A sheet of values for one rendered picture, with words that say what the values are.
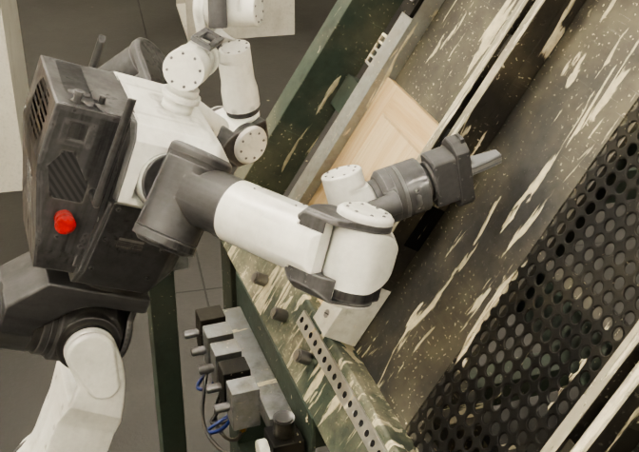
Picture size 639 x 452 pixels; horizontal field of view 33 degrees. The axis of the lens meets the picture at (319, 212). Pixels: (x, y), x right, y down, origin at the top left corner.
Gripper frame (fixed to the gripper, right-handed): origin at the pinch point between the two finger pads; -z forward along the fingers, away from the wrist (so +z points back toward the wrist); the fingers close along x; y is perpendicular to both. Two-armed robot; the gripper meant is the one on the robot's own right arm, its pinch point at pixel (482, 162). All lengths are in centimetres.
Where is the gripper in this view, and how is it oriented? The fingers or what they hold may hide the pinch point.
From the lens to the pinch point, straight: 174.1
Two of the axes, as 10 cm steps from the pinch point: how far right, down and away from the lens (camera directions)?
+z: -9.3, 3.3, -1.9
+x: -1.8, -8.2, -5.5
